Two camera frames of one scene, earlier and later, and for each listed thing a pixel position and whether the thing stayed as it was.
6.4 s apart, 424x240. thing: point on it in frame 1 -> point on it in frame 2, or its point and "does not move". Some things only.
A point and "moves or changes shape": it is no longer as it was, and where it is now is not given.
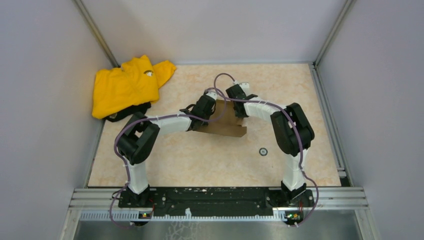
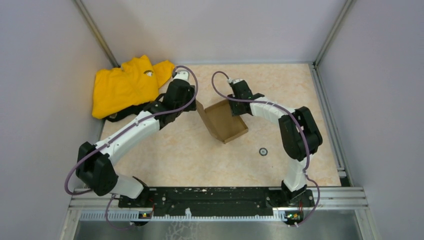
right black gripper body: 240,115 does not move
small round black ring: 263,151 does not move
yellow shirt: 136,81 does not move
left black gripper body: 207,115 -> 190,97
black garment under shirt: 128,111 does not move
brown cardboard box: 223,121 moves or changes shape
